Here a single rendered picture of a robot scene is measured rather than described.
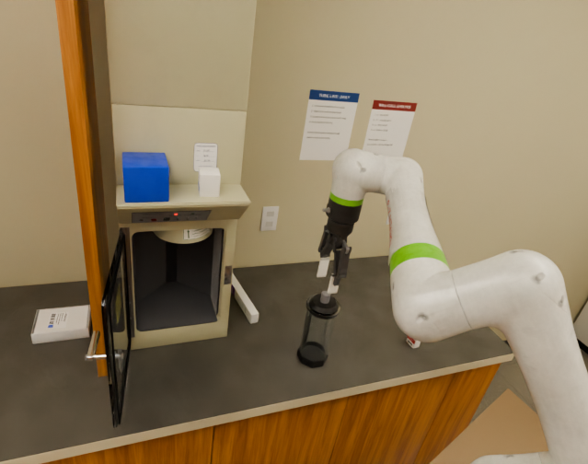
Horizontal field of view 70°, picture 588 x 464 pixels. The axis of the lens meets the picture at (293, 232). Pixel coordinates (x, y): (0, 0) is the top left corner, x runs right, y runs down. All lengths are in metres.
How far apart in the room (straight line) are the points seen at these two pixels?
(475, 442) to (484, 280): 0.59
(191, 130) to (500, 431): 1.07
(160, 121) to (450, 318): 0.78
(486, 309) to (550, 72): 1.71
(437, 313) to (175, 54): 0.78
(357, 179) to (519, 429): 0.73
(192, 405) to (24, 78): 1.07
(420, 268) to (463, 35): 1.29
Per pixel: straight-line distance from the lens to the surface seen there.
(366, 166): 1.08
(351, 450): 1.80
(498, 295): 0.77
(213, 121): 1.11
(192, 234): 1.26
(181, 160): 1.13
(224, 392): 1.34
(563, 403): 0.88
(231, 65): 1.09
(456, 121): 2.05
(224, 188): 1.15
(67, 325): 1.54
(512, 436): 1.26
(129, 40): 1.06
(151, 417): 1.30
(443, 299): 0.77
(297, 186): 1.75
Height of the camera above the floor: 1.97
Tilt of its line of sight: 29 degrees down
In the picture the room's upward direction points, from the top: 9 degrees clockwise
